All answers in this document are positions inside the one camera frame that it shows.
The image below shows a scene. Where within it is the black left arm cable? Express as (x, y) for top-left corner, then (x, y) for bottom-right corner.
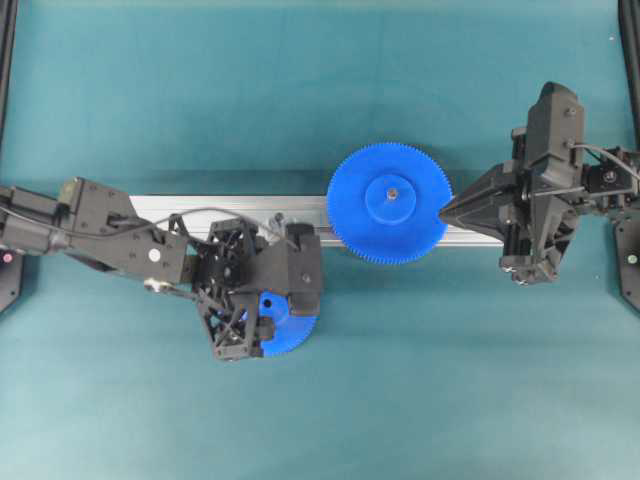
(0, 205), (296, 249)

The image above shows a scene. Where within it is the silver aluminium extrusion rail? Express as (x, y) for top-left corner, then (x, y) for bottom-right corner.
(128, 194), (503, 249)

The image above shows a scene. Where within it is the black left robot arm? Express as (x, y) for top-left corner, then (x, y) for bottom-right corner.
(1, 178), (275, 361)

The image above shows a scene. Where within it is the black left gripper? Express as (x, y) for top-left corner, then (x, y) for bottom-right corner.
(192, 218), (276, 361)

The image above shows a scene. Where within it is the small blue gear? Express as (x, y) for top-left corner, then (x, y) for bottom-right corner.
(259, 292), (318, 357)

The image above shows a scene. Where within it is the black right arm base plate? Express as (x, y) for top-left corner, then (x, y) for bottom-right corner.
(613, 217), (639, 313)

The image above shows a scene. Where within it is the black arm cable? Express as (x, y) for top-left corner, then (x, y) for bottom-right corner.
(529, 142), (640, 199)
(0, 205), (296, 249)

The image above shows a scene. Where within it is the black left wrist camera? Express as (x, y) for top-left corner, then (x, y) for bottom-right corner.
(270, 223), (324, 317)

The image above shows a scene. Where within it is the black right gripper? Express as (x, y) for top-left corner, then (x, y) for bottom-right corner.
(439, 127), (583, 286)

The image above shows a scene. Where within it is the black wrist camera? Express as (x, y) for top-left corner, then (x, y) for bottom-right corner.
(270, 223), (324, 317)
(523, 81), (585, 189)

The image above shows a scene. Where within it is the large blue gear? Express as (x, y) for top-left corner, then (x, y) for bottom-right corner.
(326, 142), (453, 265)

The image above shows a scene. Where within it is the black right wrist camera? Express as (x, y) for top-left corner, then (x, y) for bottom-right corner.
(523, 81), (585, 189)

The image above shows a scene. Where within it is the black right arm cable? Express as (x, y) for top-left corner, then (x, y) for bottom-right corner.
(529, 142), (640, 199)

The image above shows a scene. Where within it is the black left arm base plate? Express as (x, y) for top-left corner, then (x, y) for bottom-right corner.
(0, 249), (24, 313)

